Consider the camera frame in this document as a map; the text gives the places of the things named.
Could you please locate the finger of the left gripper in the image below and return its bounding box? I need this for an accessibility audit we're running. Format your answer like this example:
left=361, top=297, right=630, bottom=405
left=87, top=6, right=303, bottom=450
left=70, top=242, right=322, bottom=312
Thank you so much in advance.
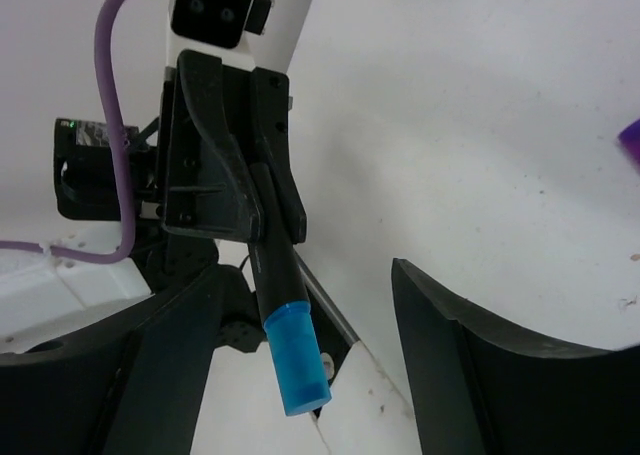
left=177, top=50, right=263, bottom=240
left=250, top=67, right=307, bottom=244

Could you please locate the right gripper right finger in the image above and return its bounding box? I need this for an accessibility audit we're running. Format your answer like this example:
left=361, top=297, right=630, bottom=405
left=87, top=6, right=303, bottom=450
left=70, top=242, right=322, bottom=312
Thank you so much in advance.
left=391, top=259, right=639, bottom=454

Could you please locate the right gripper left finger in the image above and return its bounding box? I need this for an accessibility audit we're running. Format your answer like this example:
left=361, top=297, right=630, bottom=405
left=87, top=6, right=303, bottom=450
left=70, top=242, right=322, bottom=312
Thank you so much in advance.
left=1, top=267, right=249, bottom=454

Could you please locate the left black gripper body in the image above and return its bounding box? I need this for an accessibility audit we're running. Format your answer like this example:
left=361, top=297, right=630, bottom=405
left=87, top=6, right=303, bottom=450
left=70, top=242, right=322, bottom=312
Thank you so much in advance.
left=159, top=67, right=260, bottom=240

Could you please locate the blue tip black highlighter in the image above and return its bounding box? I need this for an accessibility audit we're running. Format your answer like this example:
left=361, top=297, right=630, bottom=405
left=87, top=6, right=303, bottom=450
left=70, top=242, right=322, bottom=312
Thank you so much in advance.
left=248, top=163, right=308, bottom=327

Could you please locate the blue highlighter cap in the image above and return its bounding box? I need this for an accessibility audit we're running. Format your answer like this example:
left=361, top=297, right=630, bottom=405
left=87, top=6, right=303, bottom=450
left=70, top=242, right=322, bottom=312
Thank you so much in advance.
left=263, top=301, right=332, bottom=417

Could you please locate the purple highlighter cap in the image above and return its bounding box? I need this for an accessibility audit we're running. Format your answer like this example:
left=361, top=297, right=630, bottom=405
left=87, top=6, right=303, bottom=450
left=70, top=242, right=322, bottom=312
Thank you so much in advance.
left=618, top=120, right=640, bottom=168

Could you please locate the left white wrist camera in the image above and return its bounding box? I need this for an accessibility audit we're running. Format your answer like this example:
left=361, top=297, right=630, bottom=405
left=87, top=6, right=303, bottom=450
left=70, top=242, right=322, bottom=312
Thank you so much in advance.
left=166, top=0, right=274, bottom=71

